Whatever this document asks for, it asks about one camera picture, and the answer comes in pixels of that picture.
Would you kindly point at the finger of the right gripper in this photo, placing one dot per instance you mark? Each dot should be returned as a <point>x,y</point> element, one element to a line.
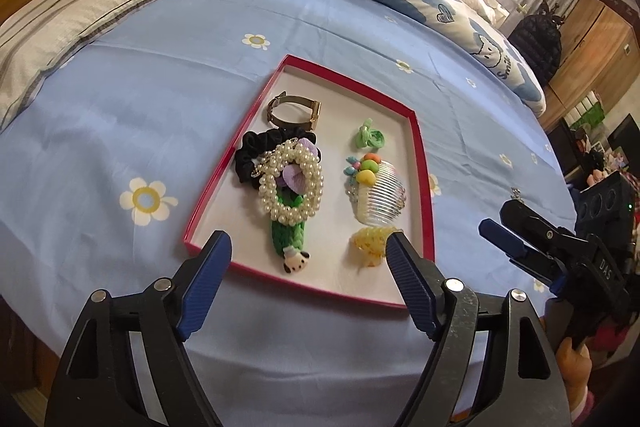
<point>526,223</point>
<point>544,269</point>

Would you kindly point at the blue floral bed sheet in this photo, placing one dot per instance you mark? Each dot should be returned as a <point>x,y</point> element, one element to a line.
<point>100,174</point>

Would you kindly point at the black camera box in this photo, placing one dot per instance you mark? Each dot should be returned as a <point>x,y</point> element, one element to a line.
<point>606,209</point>

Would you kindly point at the green braided band with panda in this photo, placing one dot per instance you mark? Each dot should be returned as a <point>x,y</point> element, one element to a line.
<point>288,240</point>

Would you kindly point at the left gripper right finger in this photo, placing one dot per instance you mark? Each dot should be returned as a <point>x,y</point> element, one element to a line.
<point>423,288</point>

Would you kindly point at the hair comb with coloured beads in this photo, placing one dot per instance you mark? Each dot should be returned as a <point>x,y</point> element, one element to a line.
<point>374,190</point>

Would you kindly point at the black quilted backpack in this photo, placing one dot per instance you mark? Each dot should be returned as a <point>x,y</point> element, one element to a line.
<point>538,39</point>

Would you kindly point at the yellow hair claw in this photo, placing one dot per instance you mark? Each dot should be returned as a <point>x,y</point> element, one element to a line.
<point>370,243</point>

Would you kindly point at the pink sleeve forearm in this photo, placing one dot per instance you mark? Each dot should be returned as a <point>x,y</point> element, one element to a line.
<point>582,410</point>

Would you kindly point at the grey striped pillow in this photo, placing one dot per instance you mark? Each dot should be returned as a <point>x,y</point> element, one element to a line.
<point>42,35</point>

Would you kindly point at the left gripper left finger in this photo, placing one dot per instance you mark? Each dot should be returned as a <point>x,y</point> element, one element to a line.
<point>198,280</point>

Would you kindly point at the gold wrist watch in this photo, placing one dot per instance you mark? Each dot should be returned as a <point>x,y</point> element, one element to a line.
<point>287,111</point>

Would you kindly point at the pile of clothes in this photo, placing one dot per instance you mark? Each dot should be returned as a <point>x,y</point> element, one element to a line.
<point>597,165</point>

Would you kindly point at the black scrunchie with purple bow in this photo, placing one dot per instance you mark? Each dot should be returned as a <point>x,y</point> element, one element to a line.
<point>256,146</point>

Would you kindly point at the wooden wardrobe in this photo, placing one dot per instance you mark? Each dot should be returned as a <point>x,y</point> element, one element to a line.
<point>600,55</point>

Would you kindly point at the red jewelry tray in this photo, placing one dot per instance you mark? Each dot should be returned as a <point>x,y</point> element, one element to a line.
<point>334,268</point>

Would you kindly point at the right hand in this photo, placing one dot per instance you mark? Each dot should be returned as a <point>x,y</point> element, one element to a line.
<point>575,368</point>

